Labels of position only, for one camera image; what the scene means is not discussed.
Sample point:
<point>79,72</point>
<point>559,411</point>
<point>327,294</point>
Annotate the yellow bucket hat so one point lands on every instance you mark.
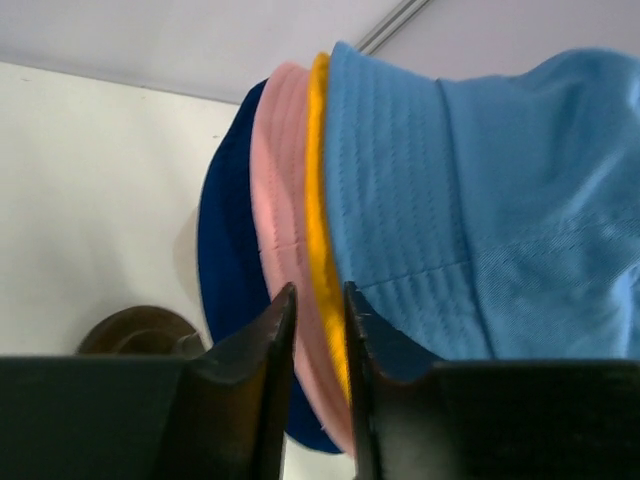
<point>323,269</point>

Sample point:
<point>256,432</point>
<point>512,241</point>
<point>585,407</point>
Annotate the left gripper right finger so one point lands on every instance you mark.
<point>418,416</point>

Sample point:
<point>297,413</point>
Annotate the right aluminium frame post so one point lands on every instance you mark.
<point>398,18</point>

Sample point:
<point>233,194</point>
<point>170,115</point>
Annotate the light blue bucket hat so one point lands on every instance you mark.
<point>495,217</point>

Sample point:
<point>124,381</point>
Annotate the pink bucket hat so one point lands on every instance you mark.
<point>277,185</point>

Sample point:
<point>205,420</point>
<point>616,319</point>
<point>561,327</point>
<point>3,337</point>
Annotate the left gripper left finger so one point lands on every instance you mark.
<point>219,413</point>

